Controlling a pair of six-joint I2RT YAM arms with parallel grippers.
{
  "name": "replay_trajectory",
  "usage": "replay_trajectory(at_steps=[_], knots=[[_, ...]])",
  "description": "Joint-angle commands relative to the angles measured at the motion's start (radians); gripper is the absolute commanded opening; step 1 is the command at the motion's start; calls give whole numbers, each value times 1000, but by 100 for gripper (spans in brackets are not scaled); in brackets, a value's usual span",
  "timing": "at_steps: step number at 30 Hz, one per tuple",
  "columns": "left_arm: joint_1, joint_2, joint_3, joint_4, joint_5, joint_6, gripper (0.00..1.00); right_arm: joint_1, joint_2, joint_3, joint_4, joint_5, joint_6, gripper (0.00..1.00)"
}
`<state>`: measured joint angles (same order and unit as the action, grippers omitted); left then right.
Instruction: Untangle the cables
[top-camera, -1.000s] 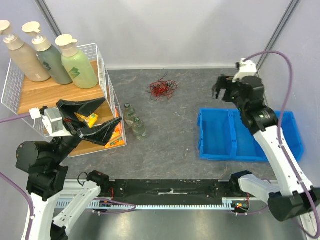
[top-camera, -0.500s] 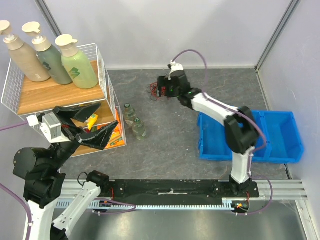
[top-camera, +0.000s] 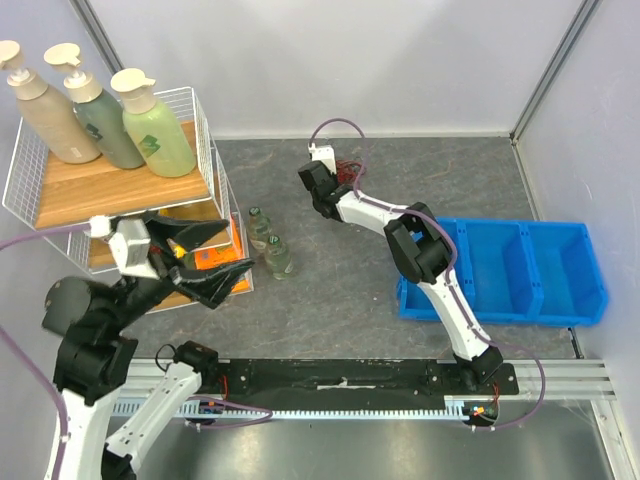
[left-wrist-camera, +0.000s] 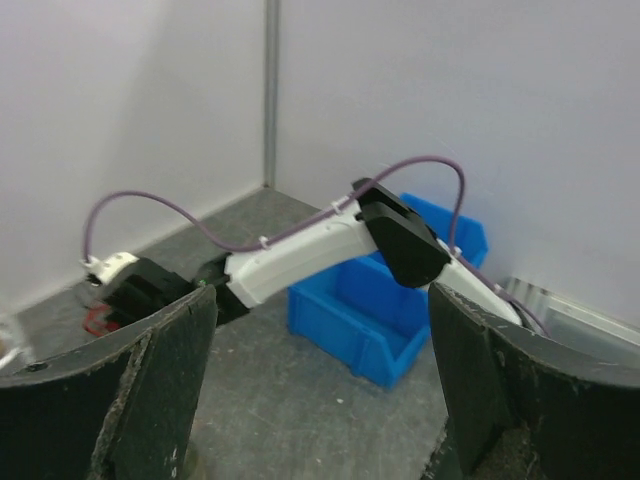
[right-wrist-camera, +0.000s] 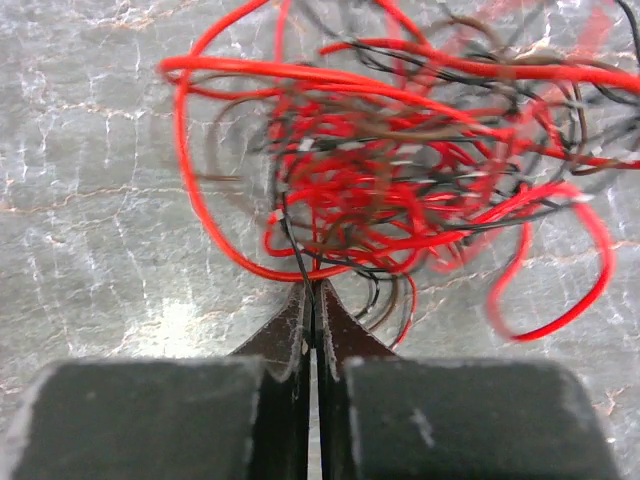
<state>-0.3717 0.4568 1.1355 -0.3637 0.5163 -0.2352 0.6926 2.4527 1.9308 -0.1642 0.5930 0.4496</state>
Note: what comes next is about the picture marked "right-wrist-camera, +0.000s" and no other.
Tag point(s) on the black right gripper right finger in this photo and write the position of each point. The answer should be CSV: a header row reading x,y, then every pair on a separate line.
x,y
383,416

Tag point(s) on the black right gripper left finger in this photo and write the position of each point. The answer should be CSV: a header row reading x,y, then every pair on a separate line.
x,y
240,416

